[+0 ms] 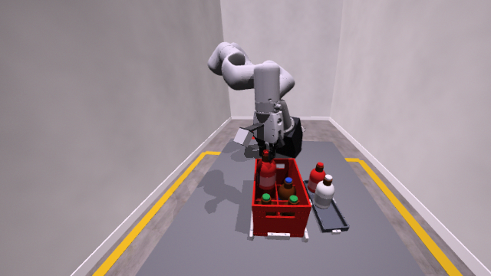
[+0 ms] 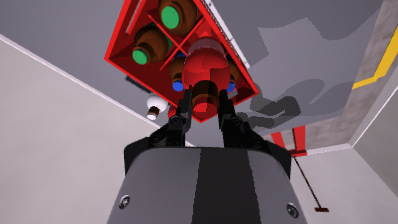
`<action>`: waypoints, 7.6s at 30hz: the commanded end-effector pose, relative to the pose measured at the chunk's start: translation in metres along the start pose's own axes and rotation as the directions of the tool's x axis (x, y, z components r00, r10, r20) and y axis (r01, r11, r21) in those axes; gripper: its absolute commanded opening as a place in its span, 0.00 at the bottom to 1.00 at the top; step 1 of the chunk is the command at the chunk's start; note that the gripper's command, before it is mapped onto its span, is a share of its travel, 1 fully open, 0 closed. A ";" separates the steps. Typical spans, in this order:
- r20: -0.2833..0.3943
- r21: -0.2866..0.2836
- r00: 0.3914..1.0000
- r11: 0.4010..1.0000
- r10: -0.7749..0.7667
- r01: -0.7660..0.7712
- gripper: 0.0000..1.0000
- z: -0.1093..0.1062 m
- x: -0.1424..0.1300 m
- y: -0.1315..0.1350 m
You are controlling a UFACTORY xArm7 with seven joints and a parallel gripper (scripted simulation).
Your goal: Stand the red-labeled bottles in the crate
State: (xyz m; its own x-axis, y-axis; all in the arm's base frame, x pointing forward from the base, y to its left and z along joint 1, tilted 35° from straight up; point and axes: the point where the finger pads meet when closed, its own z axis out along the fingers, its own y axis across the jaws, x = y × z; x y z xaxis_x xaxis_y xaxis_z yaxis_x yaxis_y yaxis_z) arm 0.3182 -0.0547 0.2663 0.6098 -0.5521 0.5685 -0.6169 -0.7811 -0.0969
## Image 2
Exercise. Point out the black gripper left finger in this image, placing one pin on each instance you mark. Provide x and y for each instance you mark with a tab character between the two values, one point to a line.
168	135

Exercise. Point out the brown bottle with blue cap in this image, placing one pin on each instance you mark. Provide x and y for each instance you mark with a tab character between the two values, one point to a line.
234	73
175	70

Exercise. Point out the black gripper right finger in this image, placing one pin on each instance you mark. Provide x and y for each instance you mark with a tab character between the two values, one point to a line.
237	135

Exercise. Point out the white bottle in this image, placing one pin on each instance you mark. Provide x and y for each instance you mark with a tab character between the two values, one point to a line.
156	104

